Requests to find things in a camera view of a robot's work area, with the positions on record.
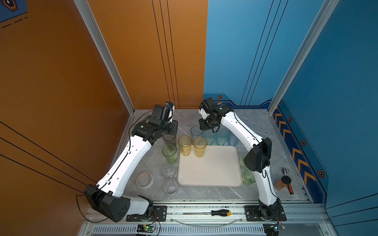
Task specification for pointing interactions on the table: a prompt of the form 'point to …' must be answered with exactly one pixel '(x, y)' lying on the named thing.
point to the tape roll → (145, 187)
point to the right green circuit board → (271, 229)
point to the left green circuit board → (145, 228)
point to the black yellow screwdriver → (214, 212)
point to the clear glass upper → (170, 171)
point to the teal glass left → (209, 136)
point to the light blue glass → (196, 131)
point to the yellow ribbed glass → (185, 142)
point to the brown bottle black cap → (281, 183)
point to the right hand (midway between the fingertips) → (201, 127)
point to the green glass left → (169, 151)
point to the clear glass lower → (170, 187)
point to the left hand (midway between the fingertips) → (174, 122)
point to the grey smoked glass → (168, 138)
